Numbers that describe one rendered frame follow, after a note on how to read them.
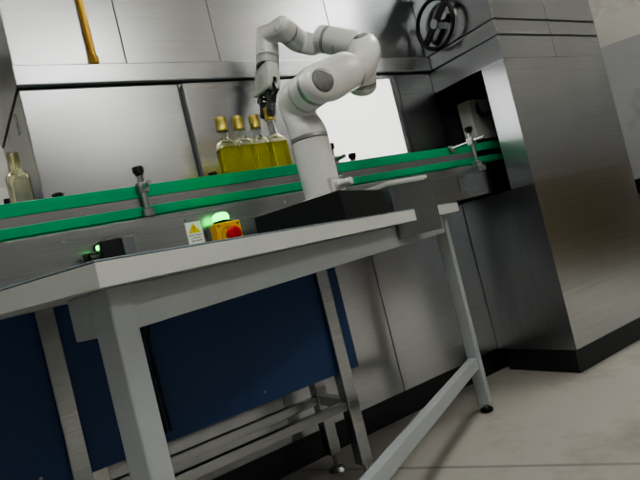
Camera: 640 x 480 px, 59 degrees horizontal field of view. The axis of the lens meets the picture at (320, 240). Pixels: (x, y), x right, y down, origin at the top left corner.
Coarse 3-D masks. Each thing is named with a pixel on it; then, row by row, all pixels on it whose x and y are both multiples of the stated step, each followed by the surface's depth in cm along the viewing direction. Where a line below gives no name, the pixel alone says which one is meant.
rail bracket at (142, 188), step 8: (136, 168) 142; (136, 176) 143; (136, 184) 142; (144, 184) 140; (144, 192) 142; (144, 200) 142; (144, 208) 142; (152, 208) 143; (144, 216) 142; (152, 216) 143
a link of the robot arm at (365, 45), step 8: (368, 32) 158; (352, 40) 158; (360, 40) 155; (368, 40) 155; (376, 40) 156; (352, 48) 156; (360, 48) 153; (368, 48) 153; (376, 48) 154; (360, 56) 152; (368, 56) 152; (376, 56) 153; (368, 64) 152; (376, 64) 154; (368, 72) 152; (368, 80) 154
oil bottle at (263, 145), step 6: (252, 138) 179; (258, 138) 178; (264, 138) 179; (258, 144) 177; (264, 144) 178; (270, 144) 180; (258, 150) 177; (264, 150) 178; (270, 150) 179; (258, 156) 177; (264, 156) 178; (270, 156) 179; (264, 162) 177; (270, 162) 179; (264, 168) 177
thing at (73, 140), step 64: (0, 0) 160; (64, 0) 169; (128, 0) 180; (192, 0) 192; (256, 0) 206; (320, 0) 222; (384, 0) 240; (0, 64) 176; (64, 64) 165; (128, 64) 175; (192, 64) 186; (384, 64) 232; (0, 128) 200; (64, 128) 164; (128, 128) 174; (448, 128) 250; (64, 192) 161
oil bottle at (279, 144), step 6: (270, 138) 180; (276, 138) 181; (282, 138) 182; (276, 144) 180; (282, 144) 181; (276, 150) 180; (282, 150) 181; (288, 150) 182; (276, 156) 180; (282, 156) 181; (288, 156) 182; (276, 162) 180; (282, 162) 180; (288, 162) 182
